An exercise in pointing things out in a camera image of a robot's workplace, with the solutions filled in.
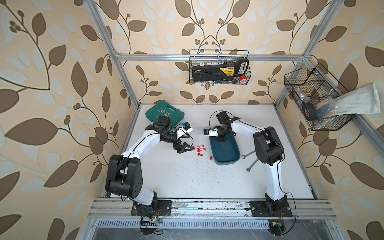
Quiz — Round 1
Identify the teal plastic storage box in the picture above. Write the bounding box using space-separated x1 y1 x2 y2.
209 134 241 165

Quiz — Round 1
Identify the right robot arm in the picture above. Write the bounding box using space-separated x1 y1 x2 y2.
215 111 286 201

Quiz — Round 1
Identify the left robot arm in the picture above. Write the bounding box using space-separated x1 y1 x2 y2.
105 116 194 206

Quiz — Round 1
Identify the green tool case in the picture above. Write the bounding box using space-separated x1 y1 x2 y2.
146 100 185 127

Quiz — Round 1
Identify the silver wrench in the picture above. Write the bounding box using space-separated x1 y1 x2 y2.
241 151 255 159
246 159 259 172

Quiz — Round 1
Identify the black yellow hand saw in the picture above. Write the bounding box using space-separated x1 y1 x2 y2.
190 59 252 85

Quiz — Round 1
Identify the black tape roll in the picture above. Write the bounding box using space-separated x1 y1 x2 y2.
302 102 318 121

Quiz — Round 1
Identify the white cloth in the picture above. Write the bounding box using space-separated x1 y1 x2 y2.
323 84 381 118

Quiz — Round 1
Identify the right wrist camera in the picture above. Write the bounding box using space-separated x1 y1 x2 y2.
203 129 219 137

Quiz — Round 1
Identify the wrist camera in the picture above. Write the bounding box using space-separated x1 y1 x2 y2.
176 122 193 139
203 129 219 137

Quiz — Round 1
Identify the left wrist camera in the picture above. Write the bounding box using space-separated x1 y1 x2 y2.
176 122 193 139

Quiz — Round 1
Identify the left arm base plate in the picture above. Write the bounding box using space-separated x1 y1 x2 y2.
131 199 172 217

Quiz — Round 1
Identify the back wire basket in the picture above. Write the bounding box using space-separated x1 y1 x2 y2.
189 49 252 85

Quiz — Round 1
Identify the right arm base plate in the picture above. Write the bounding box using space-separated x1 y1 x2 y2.
249 201 294 218

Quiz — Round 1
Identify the side wire basket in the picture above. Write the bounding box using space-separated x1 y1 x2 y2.
284 63 357 131

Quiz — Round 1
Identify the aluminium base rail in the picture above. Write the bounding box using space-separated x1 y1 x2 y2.
88 198 337 220

